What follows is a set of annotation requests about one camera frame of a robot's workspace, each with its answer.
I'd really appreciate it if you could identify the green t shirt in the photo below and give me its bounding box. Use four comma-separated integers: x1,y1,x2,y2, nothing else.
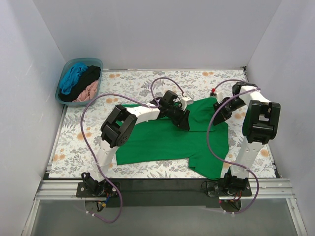
116,97,229,179

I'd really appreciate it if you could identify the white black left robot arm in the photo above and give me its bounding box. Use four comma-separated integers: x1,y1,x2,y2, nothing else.
81,90,193,197

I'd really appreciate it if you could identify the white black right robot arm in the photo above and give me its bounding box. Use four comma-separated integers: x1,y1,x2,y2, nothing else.
207,80,281,196

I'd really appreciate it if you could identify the pink t shirt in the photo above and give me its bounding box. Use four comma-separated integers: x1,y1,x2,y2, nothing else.
73,80,99,102

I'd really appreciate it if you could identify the black t shirt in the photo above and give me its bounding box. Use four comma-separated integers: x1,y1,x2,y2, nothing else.
57,65,101,103

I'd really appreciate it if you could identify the floral patterned table mat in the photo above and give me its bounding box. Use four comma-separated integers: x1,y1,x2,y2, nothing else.
49,69,281,179

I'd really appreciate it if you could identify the teal plastic laundry bin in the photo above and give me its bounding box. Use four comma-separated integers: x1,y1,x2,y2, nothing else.
55,58,103,107

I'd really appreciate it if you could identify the blue t shirt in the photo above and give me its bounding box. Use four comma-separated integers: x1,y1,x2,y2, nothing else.
59,62,88,95

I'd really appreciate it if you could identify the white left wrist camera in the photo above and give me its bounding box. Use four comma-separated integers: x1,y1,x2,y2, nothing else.
180,97,193,111

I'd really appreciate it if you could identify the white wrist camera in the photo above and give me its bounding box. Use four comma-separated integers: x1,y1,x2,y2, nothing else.
210,88,223,103
180,97,193,111

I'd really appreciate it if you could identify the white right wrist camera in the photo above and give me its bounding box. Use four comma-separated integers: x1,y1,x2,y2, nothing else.
210,88,223,103

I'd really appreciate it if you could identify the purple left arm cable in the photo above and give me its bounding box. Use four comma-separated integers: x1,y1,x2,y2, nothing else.
80,77,185,224

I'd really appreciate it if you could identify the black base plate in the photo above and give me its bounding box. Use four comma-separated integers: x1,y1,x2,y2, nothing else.
91,178,242,208

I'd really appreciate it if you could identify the aluminium mounting rail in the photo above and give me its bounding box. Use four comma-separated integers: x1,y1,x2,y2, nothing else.
35,178,295,200

